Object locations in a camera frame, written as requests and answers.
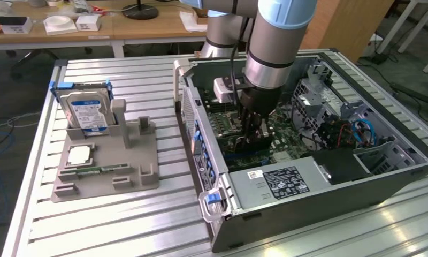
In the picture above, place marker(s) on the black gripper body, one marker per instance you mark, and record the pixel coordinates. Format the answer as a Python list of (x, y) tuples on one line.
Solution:
[(260, 100)]

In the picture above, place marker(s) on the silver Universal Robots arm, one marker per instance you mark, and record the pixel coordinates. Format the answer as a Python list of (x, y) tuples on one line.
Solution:
[(270, 40)]

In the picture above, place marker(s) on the blue expansion slot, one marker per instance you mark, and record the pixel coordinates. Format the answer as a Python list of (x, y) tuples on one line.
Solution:
[(229, 157)]

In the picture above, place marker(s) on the CPU socket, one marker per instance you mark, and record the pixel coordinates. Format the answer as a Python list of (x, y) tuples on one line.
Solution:
[(233, 121)]

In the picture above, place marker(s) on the green motherboard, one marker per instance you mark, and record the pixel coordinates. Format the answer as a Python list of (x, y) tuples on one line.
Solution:
[(288, 136)]

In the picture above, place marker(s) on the silver drive cage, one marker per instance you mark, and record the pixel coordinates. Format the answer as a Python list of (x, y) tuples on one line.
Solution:
[(309, 104)]

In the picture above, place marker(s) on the grey power supply unit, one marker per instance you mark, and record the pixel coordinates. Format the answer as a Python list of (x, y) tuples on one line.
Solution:
[(249, 192)]

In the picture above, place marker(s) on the blue case latch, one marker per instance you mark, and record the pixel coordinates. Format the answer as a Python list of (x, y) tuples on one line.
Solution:
[(212, 198)]

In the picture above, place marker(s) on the white paper stack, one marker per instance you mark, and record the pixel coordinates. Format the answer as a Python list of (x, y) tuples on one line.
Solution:
[(192, 22)]

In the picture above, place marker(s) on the open black PC case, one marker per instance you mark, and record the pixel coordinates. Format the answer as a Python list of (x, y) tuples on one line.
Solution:
[(306, 214)]

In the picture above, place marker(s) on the wooden cabinet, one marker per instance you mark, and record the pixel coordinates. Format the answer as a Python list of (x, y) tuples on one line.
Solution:
[(349, 26)]

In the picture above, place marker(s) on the grey disk bay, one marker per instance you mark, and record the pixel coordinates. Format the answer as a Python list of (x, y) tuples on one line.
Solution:
[(385, 158)]

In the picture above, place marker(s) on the green RAM stick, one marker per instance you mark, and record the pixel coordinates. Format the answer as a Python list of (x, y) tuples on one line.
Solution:
[(96, 169)]

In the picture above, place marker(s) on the hard disk with blue caddy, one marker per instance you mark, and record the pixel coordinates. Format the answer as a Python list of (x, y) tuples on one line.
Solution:
[(85, 113)]

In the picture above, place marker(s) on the black lamp base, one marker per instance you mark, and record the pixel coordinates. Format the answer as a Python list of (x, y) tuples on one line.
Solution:
[(140, 12)]

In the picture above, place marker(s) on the grey plastic parts rack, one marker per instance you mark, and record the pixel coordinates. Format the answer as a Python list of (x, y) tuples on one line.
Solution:
[(100, 188)]

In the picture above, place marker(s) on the silver CPU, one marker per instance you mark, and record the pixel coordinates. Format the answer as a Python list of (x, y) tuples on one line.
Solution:
[(78, 155)]

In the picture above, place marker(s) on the small white labelled box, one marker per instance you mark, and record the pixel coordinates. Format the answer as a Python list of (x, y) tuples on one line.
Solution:
[(87, 22)]

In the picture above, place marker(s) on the white box with round dish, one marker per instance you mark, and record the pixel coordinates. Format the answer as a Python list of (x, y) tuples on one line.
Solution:
[(59, 25)]

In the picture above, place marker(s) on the wooden desk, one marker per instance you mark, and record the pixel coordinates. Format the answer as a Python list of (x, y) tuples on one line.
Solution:
[(38, 38)]

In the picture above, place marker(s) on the white box with black lid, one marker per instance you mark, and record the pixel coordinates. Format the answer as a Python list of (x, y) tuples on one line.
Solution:
[(15, 25)]

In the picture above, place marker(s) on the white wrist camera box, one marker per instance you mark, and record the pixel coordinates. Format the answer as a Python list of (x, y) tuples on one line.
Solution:
[(224, 89)]

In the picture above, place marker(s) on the black air duct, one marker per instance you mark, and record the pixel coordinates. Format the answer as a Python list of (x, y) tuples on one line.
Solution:
[(338, 166)]

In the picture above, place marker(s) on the white table frame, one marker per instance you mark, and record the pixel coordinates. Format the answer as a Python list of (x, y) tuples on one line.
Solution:
[(406, 24)]

